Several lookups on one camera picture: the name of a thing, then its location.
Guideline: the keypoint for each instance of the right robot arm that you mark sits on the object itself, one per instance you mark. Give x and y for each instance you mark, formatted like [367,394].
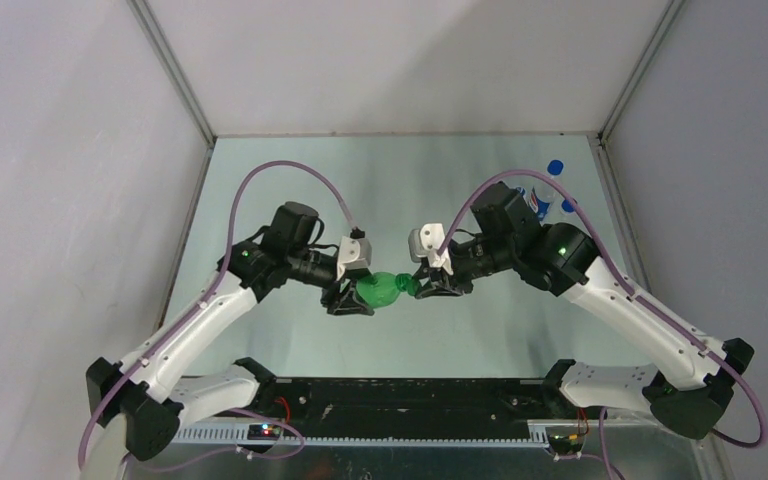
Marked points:
[688,382]

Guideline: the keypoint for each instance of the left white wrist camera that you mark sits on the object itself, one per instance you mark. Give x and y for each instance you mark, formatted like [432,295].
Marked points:
[353,258]

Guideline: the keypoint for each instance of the clear bottle blue cap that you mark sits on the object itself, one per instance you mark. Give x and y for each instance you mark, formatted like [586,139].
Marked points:
[567,208]

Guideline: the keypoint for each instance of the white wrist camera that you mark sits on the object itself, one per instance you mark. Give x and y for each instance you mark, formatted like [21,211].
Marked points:
[424,243]
[353,258]

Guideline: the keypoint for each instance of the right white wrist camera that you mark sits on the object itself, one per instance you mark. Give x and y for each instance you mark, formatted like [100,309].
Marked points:
[424,243]

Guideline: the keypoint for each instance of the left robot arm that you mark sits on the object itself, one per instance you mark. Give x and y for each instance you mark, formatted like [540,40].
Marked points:
[147,390]

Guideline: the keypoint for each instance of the right circuit board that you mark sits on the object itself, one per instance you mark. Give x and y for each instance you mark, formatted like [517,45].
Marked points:
[566,444]

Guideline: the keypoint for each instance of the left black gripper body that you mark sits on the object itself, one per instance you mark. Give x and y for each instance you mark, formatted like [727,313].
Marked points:
[312,267]

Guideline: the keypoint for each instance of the green plastic bottle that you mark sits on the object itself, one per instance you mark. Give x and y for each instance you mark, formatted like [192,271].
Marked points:
[379,289]

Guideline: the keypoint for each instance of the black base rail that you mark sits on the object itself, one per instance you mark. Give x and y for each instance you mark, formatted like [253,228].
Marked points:
[415,408]

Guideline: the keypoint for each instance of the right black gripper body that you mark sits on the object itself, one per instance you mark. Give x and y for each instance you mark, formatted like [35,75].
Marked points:
[480,257]

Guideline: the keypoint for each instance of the green bottle cap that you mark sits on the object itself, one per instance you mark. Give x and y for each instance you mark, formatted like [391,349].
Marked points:
[408,284]

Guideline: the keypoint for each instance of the left circuit board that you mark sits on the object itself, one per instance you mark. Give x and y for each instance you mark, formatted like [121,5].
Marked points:
[264,432]

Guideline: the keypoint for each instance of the pepsi bottle blue cap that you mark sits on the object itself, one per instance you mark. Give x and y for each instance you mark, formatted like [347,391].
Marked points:
[541,196]

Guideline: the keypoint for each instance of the circuit board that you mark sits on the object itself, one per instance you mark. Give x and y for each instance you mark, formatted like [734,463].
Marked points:
[264,432]
[566,444]

